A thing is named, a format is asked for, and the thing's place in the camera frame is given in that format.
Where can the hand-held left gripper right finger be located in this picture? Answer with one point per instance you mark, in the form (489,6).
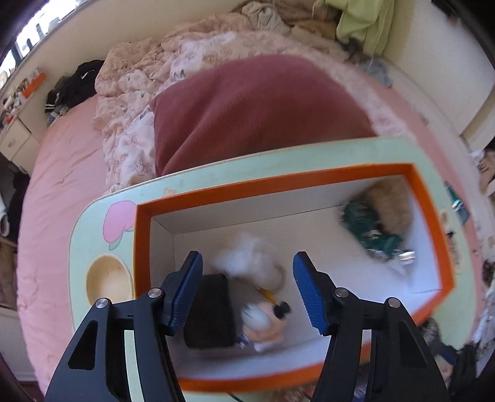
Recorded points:
(309,297)

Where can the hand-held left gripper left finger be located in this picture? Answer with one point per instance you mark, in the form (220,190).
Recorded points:
(185,293)

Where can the black pouch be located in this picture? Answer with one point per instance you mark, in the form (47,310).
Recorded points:
(210,313)

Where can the small cartoon toy figure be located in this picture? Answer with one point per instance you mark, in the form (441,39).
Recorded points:
(259,321)

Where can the orange cardboard box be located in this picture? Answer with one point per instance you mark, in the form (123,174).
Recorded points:
(294,232)

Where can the beige furry plush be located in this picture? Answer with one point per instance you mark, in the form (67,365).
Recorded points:
(390,205)

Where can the light green desktop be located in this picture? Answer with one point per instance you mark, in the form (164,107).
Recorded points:
(348,154)

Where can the white fluffy pompom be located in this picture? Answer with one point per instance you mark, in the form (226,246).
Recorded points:
(243,251)

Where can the dark green patterned cloth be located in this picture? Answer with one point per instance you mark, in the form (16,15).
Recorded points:
(363,224)

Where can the pink bed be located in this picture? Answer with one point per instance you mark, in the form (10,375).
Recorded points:
(58,174)

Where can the pink floral quilt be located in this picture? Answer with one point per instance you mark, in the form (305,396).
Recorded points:
(127,127)

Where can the maroon pillow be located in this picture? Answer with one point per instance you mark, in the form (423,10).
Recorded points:
(251,108)

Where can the white nightstand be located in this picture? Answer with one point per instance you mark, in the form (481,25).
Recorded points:
(15,139)

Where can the black clothing heap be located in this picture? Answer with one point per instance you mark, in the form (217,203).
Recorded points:
(77,85)

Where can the small orange tray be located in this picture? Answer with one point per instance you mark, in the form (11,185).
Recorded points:
(34,85)

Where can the light green garment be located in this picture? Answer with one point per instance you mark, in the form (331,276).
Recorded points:
(363,23)

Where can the pile of beige clothes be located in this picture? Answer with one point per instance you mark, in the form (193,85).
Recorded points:
(278,15)

